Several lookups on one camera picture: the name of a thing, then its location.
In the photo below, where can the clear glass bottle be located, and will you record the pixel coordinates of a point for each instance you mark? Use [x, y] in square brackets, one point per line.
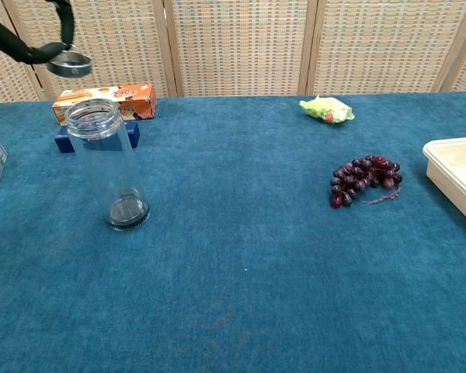
[105, 163]

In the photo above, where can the dark blue box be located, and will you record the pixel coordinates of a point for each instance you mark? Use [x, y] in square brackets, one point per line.
[135, 134]

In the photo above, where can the blue carpet table cover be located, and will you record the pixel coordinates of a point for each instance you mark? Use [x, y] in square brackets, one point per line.
[233, 272]

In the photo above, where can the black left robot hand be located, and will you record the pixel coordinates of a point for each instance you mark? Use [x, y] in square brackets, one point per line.
[11, 42]

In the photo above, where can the cream plastic container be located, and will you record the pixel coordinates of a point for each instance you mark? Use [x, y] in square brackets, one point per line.
[456, 175]

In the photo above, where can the green snack packet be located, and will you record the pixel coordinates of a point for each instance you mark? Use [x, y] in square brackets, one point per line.
[328, 109]

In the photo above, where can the woven folding screen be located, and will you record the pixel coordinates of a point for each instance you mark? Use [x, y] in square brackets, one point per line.
[237, 42]

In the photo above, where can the bunch of purple grapes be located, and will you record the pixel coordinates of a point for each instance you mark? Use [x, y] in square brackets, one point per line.
[359, 178]

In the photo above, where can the orange cardboard box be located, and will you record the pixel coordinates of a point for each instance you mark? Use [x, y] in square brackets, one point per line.
[140, 100]

